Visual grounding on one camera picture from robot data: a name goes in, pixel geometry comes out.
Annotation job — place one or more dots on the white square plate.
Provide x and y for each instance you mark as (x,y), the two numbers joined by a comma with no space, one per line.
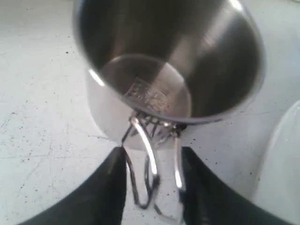
(277,189)

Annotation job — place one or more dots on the steel mug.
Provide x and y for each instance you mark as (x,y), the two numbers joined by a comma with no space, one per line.
(166,64)

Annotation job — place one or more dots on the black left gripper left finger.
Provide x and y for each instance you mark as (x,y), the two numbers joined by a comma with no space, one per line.
(100,200)

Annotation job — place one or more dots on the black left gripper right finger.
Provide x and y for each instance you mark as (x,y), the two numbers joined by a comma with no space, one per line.
(209,201)

